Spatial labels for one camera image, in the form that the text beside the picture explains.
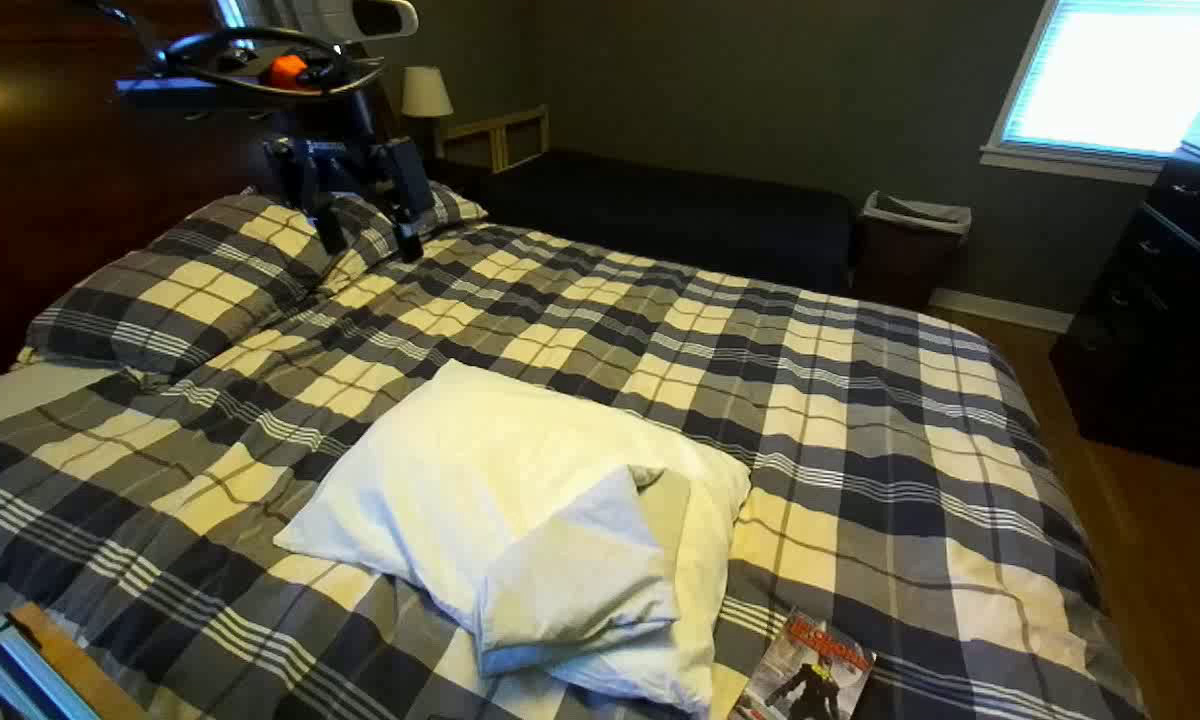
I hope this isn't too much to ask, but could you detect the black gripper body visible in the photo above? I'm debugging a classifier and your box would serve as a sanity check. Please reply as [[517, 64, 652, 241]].
[[250, 127, 433, 207]]

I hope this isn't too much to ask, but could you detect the white pillowcase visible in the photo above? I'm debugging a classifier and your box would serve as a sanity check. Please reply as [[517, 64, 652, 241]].
[[270, 354, 755, 720]]

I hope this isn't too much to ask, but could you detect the small plaid pillow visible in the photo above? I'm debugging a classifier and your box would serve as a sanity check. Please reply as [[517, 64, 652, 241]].
[[326, 175, 492, 271]]

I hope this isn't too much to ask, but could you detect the table lamp with white shade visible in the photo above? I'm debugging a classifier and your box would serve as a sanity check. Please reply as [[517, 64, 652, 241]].
[[394, 59, 458, 158]]

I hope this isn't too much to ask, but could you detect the wooden nightstand shelf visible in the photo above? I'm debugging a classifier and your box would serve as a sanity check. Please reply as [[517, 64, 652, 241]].
[[433, 103, 555, 179]]

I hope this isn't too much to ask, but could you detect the large plaid pillow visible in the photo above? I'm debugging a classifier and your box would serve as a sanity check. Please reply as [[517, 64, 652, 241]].
[[24, 192, 364, 387]]

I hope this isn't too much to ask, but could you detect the dark daybed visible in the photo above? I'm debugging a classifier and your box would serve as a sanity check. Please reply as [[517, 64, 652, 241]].
[[446, 143, 861, 295]]

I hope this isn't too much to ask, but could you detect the dark wooden headboard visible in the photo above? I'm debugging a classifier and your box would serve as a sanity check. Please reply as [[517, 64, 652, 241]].
[[0, 0, 274, 390]]

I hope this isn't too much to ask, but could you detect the white bed sheet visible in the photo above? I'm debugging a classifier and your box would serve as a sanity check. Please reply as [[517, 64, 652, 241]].
[[0, 354, 121, 441]]

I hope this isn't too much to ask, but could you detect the cream pillow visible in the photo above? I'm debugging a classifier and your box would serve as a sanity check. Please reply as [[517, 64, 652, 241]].
[[629, 460, 755, 713]]

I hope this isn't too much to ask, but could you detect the plaid comforter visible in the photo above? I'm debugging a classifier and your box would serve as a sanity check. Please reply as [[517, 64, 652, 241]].
[[0, 215, 1151, 720]]

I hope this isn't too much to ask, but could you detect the brown bin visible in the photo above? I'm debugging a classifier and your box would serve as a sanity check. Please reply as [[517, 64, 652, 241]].
[[847, 187, 976, 311]]

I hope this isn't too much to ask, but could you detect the wooden board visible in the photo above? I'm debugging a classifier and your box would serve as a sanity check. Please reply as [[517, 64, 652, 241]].
[[8, 598, 149, 720]]

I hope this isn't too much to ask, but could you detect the magazine with red title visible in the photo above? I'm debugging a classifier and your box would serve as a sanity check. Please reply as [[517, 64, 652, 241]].
[[732, 606, 880, 720]]

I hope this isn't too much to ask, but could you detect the bright window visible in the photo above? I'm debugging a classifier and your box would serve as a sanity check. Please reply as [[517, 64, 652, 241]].
[[976, 0, 1200, 187]]

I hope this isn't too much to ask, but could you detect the black dresser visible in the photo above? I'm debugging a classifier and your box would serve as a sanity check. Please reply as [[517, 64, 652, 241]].
[[1048, 74, 1200, 485]]

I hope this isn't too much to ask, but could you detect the light blue frame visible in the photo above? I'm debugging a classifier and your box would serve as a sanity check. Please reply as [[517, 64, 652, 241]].
[[0, 614, 101, 720]]

